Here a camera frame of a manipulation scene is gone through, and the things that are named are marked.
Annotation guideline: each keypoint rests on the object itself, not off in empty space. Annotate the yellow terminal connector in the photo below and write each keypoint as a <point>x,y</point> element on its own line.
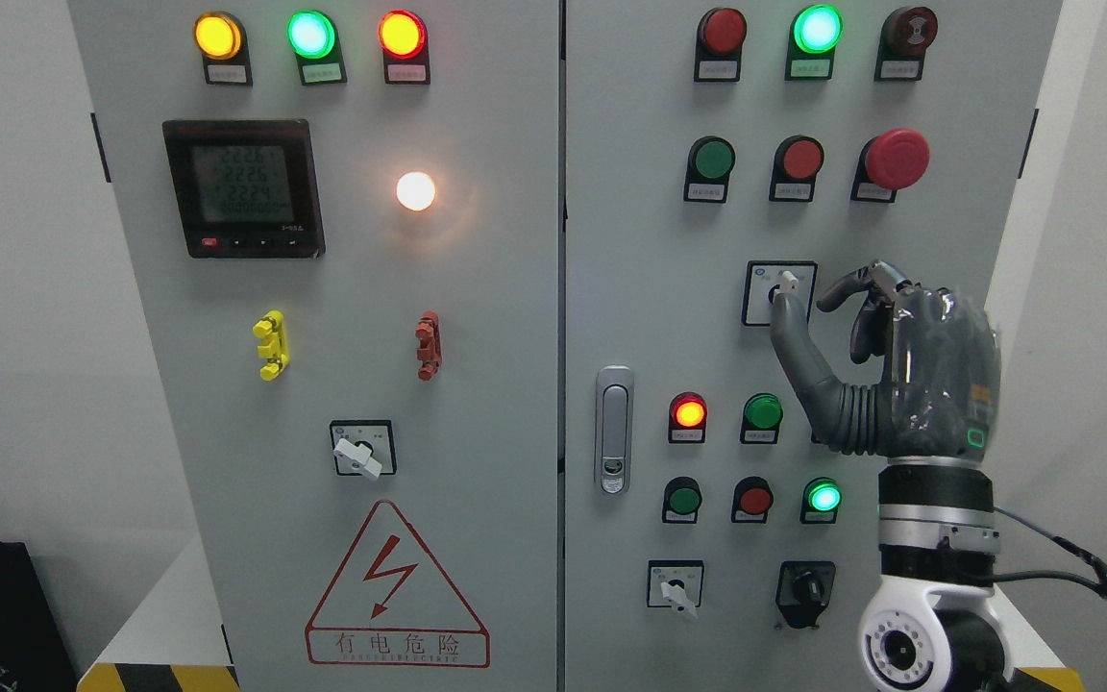
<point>270,330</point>

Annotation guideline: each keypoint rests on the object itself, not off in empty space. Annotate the silver cabinet door handle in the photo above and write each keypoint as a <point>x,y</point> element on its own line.
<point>612,440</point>

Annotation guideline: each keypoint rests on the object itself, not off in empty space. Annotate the green push button lower row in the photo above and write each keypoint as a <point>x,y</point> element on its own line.
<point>682,501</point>

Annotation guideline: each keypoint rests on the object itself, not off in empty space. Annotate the left door gray selector switch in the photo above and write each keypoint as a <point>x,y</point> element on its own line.
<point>363,448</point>

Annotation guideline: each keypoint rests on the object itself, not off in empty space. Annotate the green push button row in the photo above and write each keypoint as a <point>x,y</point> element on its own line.
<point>682,501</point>
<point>710,162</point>

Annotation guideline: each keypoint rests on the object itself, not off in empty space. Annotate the red push button row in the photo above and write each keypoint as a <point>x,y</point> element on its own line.
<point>797,161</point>
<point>752,500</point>

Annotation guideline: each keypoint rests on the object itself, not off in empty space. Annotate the black digital power meter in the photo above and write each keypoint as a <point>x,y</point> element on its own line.
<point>245,189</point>

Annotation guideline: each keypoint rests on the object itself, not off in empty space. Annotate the red terminal connector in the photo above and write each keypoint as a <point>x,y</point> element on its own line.
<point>429,345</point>

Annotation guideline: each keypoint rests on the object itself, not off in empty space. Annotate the red indicator light top right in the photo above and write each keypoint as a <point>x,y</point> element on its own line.
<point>719,44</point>

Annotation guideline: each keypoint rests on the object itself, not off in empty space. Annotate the yellow indicator light top left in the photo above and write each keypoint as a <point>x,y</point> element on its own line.
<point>224,47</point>

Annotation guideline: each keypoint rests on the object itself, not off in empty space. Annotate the red push button upper row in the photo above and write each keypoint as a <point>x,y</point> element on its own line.
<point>797,161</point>

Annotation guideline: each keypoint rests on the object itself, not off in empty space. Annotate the white lit indicator lamp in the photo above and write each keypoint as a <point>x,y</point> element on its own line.
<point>415,191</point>

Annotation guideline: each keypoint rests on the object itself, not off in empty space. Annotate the lit green button lower row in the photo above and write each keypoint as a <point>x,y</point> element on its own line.
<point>821,500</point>

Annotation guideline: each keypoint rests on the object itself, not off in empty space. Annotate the green indicator light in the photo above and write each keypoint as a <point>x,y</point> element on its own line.
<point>812,40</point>
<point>314,41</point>

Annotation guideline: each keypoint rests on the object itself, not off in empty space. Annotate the red indicator light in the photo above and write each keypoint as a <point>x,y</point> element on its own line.
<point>404,46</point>
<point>719,44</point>

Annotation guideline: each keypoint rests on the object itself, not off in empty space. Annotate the gray robotic hand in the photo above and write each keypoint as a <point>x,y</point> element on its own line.
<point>938,394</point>

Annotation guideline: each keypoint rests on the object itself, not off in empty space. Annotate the gray electrical control cabinet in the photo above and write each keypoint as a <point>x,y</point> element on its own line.
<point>557,133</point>

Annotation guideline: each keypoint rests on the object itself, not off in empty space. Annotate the green push button upper row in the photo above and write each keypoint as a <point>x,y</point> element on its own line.
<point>710,162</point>

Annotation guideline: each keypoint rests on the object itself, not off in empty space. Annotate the red push button lower row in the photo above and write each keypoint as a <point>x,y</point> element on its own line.
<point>752,500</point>

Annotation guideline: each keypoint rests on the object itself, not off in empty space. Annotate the green indicator middle row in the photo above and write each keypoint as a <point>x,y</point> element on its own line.
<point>761,418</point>

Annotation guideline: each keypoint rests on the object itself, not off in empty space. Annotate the dark red buzzer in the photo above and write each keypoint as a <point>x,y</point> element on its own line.
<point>903,42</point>

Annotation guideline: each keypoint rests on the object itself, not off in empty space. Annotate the red emergency stop button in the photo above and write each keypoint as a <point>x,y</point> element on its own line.
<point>889,162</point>

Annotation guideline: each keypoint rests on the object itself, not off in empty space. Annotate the green indicator light top left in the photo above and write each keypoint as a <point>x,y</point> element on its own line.
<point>314,41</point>

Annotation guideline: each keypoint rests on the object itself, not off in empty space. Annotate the black key selector switch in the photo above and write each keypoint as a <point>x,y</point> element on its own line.
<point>803,591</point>

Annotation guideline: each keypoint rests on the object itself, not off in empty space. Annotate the red electrical hazard warning sticker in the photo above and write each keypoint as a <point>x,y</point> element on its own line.
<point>391,603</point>

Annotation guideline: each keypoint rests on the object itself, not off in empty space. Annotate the red indicator light top left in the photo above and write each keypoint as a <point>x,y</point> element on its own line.
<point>404,46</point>

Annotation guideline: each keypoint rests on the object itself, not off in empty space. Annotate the green indicator light top right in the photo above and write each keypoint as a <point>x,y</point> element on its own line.
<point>812,40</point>

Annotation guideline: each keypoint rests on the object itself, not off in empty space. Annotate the lit red indicator middle row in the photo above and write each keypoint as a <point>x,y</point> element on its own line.
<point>687,418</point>

